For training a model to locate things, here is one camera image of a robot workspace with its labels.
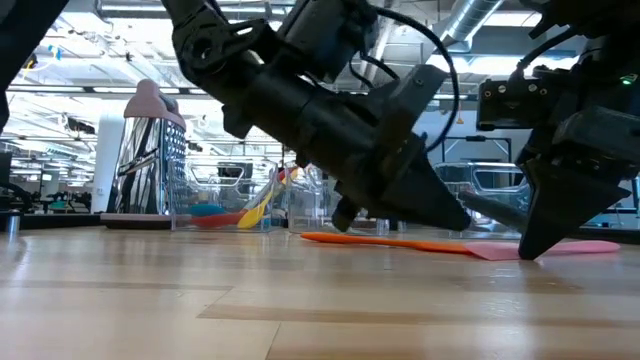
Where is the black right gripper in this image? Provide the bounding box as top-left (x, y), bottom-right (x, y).
top-left (517, 105), bottom-right (640, 261)

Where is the clear plastic bin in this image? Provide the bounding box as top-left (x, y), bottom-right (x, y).
top-left (278, 160), bottom-right (401, 236)
top-left (434, 162), bottom-right (531, 240)
top-left (169, 158), bottom-right (279, 234)

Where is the orange silicone spatula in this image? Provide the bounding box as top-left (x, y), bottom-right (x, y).
top-left (301, 231), bottom-right (474, 255)

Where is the blue silicone spoon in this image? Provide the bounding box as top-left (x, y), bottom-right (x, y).
top-left (188, 203), bottom-right (227, 218)

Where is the black gantry frame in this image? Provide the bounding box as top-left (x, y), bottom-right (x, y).
top-left (444, 134), bottom-right (513, 164)

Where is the ceiling strip light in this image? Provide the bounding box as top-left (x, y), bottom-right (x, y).
top-left (7, 85), bottom-right (211, 96)

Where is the grey round-headed turner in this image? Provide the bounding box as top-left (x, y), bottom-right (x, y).
top-left (457, 191), bottom-right (530, 232)

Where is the yellow silicone spoon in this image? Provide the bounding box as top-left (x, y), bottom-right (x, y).
top-left (236, 167), bottom-right (301, 230)

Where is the black aluminium table frame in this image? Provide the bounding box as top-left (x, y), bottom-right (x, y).
top-left (0, 213), bottom-right (640, 246)

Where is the steel box grater pink handle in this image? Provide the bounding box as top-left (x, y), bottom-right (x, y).
top-left (99, 78), bottom-right (194, 231)

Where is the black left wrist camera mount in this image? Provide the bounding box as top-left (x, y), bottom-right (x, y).
top-left (369, 63), bottom-right (450, 151)

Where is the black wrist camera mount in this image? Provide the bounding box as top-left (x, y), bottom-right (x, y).
top-left (369, 63), bottom-right (450, 151)
top-left (476, 67), bottom-right (554, 132)

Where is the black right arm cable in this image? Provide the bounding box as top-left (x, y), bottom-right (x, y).
top-left (514, 27), bottom-right (586, 81)

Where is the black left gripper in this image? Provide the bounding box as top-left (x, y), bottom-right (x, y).
top-left (298, 83), bottom-right (473, 234)

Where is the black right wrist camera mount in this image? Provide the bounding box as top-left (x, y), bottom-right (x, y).
top-left (476, 67), bottom-right (554, 132)

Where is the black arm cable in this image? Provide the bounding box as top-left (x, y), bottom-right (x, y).
top-left (514, 27), bottom-right (586, 81)
top-left (349, 5), bottom-right (462, 154)

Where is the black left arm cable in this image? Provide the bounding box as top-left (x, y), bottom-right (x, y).
top-left (349, 5), bottom-right (462, 154)

